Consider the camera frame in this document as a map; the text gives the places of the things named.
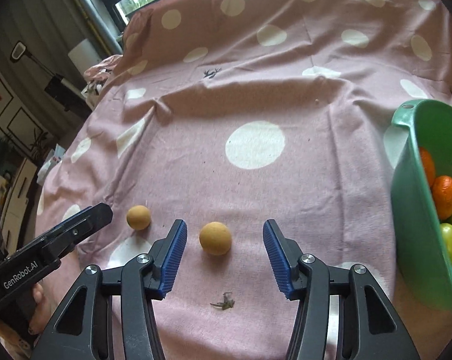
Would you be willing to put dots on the pink polka dot cloth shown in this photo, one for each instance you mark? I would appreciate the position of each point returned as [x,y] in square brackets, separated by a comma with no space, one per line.
[240,111]

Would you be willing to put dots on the tan longan fruit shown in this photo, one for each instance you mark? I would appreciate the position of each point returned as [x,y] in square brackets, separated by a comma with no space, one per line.
[215,238]
[138,217]

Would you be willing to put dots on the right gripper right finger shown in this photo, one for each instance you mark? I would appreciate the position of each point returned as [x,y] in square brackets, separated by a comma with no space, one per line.
[369,327]

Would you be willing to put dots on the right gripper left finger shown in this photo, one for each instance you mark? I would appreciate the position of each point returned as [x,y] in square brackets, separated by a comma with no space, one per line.
[81,326]

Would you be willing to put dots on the right tan longan fruit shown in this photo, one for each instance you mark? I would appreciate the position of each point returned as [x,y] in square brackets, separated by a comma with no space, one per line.
[215,238]

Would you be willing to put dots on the left tan longan fruit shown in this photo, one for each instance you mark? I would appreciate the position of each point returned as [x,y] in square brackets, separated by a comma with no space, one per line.
[138,217]

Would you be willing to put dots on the orange tangerine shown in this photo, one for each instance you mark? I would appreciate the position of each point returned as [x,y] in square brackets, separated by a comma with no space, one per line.
[442,195]
[428,165]

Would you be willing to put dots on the dried green stem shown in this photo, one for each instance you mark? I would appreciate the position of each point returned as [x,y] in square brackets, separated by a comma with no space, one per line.
[226,303]

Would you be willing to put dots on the green plastic bowl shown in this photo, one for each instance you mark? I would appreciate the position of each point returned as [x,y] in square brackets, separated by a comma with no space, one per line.
[422,254]

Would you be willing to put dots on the black floor lamp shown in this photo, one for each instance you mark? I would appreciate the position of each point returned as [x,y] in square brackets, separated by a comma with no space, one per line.
[58,87]

